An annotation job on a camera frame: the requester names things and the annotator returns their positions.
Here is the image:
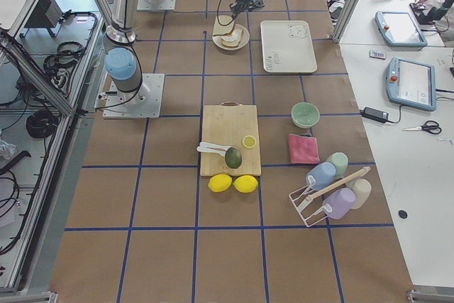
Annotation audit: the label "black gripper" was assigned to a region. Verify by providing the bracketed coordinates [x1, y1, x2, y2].
[229, 0, 264, 24]

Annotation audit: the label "bread slice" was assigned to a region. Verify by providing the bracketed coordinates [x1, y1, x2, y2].
[221, 28, 243, 48]
[212, 15, 236, 36]

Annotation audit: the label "white round plate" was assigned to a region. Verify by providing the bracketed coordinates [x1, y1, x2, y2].
[212, 24, 250, 51]

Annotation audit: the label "bread slice under egg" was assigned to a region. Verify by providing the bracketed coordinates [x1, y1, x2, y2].
[221, 28, 243, 48]

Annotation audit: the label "fried egg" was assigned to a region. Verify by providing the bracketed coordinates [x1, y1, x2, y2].
[221, 33, 238, 42]

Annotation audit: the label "cream bear tray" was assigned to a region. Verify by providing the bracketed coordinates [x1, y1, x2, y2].
[260, 20, 318, 74]

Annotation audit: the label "wooden cutting board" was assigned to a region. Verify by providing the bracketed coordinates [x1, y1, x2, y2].
[200, 104, 262, 177]

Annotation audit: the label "green bowl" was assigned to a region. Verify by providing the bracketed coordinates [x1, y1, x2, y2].
[291, 102, 320, 128]

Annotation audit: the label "lemon slice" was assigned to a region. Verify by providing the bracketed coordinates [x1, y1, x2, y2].
[242, 135, 257, 149]

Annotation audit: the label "white plastic spoon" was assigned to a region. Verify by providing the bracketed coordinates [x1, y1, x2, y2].
[199, 141, 231, 151]

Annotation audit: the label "white plastic fork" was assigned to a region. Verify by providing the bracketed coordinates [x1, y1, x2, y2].
[196, 145, 226, 157]

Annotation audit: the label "green avocado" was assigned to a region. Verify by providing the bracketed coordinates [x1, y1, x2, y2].
[224, 147, 243, 169]

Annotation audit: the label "pink cloth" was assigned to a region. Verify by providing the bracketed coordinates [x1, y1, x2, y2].
[288, 133, 320, 165]

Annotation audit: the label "far teach pendant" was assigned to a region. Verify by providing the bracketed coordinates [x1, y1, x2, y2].
[375, 11, 428, 48]

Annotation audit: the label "teach pendant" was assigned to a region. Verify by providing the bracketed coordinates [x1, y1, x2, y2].
[375, 11, 428, 48]
[385, 57, 436, 111]

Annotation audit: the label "whole yellow lemon left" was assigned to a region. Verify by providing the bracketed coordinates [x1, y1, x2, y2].
[208, 174, 233, 193]

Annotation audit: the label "whole yellow lemon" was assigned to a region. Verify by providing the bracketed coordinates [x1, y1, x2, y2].
[233, 175, 258, 194]
[208, 174, 233, 193]

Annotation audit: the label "whole yellow lemon right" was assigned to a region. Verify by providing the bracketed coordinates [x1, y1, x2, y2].
[233, 175, 258, 194]

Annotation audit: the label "black power adapter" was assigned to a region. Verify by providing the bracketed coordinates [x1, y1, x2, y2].
[360, 106, 389, 123]

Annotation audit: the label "green cup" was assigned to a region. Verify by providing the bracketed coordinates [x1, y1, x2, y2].
[326, 152, 348, 180]

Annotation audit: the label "blue cup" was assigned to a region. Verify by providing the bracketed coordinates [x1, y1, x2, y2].
[306, 162, 336, 191]

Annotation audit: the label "near teach pendant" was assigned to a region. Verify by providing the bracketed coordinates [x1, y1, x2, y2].
[385, 57, 436, 111]

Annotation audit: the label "cream cup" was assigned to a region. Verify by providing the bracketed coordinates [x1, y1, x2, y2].
[346, 178, 372, 209]

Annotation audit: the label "purple cup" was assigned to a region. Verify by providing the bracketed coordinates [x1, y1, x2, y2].
[322, 187, 356, 219]

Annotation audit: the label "black scissors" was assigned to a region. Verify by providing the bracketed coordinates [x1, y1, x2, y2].
[403, 120, 442, 135]

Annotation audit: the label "aluminium frame post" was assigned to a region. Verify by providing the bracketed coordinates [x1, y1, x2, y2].
[332, 0, 377, 45]

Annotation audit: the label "white wire cup rack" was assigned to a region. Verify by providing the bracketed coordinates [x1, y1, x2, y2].
[288, 175, 334, 227]

